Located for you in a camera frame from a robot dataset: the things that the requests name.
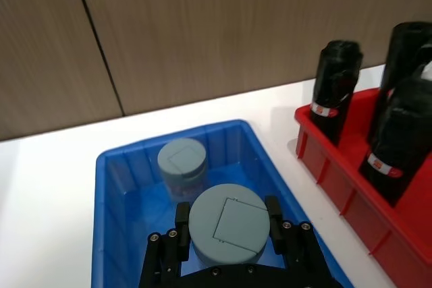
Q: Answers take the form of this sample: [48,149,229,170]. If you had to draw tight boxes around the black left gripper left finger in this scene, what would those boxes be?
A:
[137,201,192,288]

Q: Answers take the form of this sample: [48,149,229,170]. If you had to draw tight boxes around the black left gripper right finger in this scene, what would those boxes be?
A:
[264,195,340,288]

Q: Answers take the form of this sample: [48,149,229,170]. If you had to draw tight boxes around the grey-lidded round canister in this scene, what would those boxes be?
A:
[188,183,271,267]
[157,137,209,202]

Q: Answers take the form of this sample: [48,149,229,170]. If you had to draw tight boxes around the red plastic bin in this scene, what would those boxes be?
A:
[294,87,432,288]

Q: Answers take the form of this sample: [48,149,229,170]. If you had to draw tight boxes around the blue plastic bin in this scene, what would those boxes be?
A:
[90,119,356,288]

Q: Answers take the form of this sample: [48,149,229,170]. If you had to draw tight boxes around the black wrapped roll, red label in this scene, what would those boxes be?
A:
[358,74,432,208]
[367,22,432,154]
[309,40,363,148]

